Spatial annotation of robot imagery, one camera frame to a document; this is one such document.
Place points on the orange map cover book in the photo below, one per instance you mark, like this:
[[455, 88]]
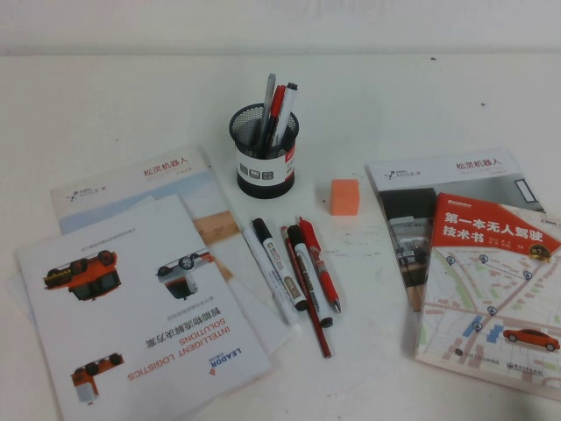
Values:
[[482, 285]]

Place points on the white logistics brochure orange vehicles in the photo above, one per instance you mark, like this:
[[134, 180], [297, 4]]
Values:
[[131, 307]]

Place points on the white marker black cap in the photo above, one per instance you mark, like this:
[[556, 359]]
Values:
[[287, 105]]

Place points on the white marker brown lettering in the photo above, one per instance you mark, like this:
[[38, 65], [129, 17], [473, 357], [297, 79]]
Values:
[[311, 280]]

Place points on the red pen black tip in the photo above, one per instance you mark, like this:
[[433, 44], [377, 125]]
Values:
[[277, 98]]

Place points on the black mesh pen holder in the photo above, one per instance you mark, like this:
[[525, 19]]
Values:
[[258, 171]]

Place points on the red gel pen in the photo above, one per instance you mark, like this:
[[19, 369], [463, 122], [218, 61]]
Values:
[[314, 245]]

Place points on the white marker gold label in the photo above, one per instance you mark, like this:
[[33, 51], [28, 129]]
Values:
[[280, 263]]

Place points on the red pencil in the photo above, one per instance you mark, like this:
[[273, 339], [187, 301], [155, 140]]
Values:
[[322, 340]]

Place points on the AgileX brochure room photo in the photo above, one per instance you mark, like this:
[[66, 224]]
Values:
[[407, 188]]

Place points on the grey pen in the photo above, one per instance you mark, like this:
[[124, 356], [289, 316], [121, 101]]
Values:
[[268, 96]]

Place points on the thin white paint marker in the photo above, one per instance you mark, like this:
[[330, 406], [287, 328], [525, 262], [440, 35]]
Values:
[[287, 310]]

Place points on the orange foam block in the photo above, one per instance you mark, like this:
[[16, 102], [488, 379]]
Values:
[[345, 199]]

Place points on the white paper sheet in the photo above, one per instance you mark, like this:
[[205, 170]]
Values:
[[17, 291]]

